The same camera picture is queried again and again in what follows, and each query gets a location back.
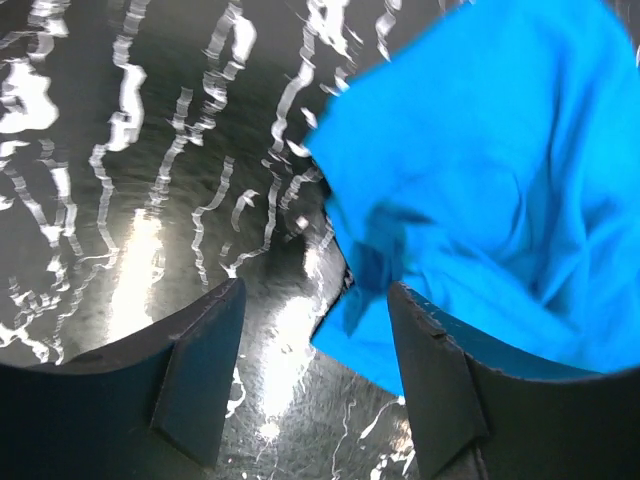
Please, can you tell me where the blue t shirt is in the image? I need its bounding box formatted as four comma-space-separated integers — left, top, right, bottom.
307, 1, 639, 395

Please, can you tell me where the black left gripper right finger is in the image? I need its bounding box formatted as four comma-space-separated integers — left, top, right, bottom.
388, 283, 639, 479

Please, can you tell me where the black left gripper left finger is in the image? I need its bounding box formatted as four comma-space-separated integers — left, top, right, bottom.
1, 279, 246, 480

